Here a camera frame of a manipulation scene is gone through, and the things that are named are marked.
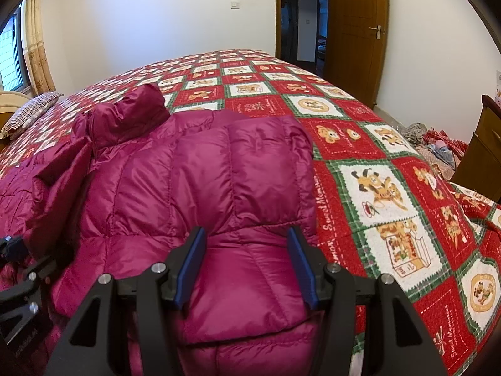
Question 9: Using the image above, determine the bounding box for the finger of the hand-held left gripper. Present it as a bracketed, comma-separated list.
[0, 235, 29, 262]
[0, 254, 60, 347]

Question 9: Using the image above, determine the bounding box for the magenta down jacket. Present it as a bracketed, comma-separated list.
[0, 82, 357, 376]

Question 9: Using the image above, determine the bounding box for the wooden door frame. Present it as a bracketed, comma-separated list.
[274, 0, 283, 60]

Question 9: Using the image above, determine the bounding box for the wooden cabinet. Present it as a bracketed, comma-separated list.
[450, 94, 501, 204]

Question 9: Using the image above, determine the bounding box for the pile of clothes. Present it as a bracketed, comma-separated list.
[403, 121, 469, 171]

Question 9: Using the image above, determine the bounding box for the beige patterned curtain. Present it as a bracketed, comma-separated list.
[21, 0, 56, 97]

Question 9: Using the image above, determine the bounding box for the red printed blanket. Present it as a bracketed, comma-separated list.
[0, 49, 501, 376]

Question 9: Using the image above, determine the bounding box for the beige headboard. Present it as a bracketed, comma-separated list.
[0, 90, 33, 153]

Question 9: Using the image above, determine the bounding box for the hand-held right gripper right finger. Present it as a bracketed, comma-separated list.
[287, 226, 449, 376]

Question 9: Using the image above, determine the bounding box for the window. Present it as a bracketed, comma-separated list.
[0, 2, 31, 92]

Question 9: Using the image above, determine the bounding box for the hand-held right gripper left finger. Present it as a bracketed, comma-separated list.
[45, 226, 208, 376]

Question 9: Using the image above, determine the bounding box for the striped pillow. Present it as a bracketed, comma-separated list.
[0, 92, 63, 140]

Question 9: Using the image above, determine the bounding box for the wooden door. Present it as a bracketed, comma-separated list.
[327, 0, 391, 109]

